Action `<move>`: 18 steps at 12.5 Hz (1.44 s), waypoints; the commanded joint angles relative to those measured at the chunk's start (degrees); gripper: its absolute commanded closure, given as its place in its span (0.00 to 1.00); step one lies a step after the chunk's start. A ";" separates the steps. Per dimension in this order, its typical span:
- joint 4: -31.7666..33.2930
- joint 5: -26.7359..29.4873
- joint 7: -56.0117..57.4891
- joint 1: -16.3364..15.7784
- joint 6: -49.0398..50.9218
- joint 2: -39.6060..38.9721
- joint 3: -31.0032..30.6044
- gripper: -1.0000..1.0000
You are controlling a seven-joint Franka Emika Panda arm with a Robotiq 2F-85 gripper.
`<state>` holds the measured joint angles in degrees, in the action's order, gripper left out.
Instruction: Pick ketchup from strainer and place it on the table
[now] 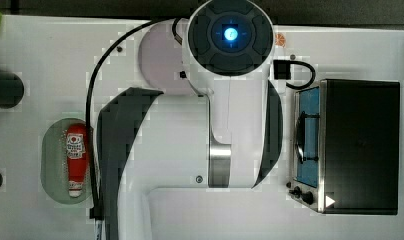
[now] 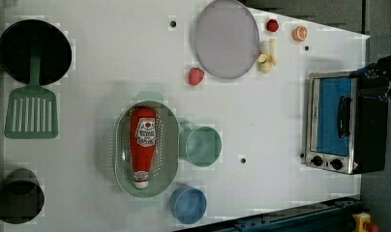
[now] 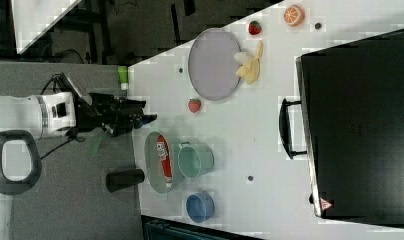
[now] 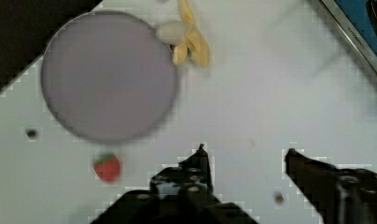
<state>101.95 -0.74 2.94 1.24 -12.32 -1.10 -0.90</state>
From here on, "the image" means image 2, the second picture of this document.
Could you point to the blue metal frame rail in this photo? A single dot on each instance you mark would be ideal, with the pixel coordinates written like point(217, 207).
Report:
point(328, 216)

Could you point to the black round pan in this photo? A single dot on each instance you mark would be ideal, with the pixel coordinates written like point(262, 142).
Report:
point(15, 51)

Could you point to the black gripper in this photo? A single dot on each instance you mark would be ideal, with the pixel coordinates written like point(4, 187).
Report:
point(381, 70)

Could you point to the orange slice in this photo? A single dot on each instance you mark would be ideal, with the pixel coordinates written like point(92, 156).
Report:
point(300, 33)

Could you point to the grey round plate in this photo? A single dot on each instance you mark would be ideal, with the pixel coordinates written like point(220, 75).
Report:
point(226, 39)

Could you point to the dark grey cup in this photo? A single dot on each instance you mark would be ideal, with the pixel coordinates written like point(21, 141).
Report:
point(21, 197)

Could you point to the yellow red emergency button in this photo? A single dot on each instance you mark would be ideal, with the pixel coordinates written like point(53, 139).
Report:
point(363, 223)

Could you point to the green slotted spatula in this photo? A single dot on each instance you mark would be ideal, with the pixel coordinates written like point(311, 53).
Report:
point(32, 109)

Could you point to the red ketchup bottle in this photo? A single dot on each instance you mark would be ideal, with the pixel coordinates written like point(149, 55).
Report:
point(142, 143)

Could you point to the small red strawberry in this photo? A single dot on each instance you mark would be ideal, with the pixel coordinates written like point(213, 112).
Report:
point(272, 25)

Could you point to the silver toaster oven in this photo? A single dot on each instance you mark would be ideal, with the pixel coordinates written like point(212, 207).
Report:
point(346, 131)

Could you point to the green cup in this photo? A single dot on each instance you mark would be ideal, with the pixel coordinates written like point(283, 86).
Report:
point(199, 145)

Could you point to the green oval strainer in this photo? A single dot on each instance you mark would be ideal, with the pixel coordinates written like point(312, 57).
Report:
point(164, 164)

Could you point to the peeled banana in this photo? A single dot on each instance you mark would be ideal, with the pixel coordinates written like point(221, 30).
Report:
point(267, 58)

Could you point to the large red strawberry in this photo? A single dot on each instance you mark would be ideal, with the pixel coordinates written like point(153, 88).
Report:
point(195, 76)

